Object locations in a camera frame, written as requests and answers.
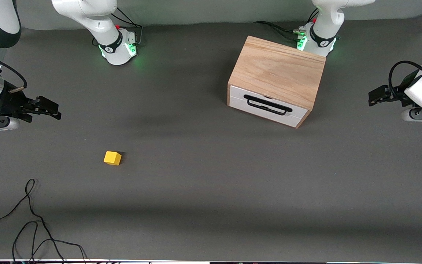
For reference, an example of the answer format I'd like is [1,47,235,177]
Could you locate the thin black loose cable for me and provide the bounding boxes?
[12,221,88,263]
[0,179,67,263]

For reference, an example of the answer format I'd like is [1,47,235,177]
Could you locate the white-fronted drawer with black handle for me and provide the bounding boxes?
[229,85,310,129]

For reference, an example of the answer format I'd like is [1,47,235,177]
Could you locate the yellow block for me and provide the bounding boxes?
[103,151,122,166]

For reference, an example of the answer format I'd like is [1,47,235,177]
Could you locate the black left arm base cables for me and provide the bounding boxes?
[253,8,320,41]

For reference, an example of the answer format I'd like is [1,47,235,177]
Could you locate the wooden drawer cabinet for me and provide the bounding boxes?
[227,36,326,129]

